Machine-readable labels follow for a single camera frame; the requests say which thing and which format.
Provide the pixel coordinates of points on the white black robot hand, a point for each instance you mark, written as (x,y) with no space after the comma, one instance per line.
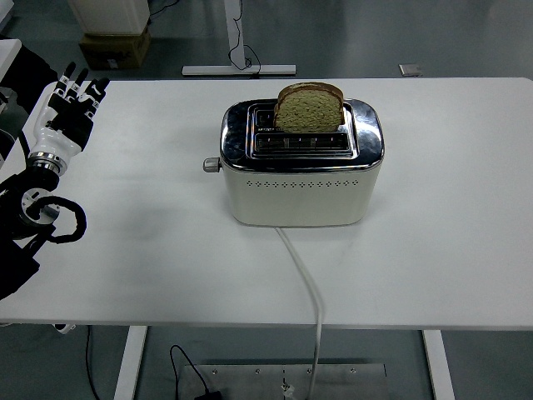
(58,139)

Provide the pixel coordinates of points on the grey toaster lever knob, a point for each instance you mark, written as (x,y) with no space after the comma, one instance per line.
(211,164)

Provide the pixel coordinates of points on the cream chrome two-slot toaster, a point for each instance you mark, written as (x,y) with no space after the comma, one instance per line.
(300,200)

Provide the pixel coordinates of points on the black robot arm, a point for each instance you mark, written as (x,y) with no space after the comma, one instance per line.
(16,250)

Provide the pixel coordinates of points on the black bulky object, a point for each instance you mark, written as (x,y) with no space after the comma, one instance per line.
(33,71)

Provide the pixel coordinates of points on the white side table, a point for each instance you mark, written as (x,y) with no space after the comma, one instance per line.
(8,58)

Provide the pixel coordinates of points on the brown cardboard box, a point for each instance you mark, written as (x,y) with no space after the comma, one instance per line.
(114,52)

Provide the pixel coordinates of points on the small white black device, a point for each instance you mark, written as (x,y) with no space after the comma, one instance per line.
(64,328)

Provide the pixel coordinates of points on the white background table base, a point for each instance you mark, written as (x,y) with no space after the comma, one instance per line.
(239,70)

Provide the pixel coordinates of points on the white table leg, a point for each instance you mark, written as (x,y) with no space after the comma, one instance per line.
(131,362)
(437,362)

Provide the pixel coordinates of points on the brown bread slice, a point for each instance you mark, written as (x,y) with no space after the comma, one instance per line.
(308,112)

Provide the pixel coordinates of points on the grey square floor plate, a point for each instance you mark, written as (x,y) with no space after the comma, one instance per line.
(410,70)

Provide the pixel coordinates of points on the grey metal plate with screws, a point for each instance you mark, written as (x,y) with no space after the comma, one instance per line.
(350,383)

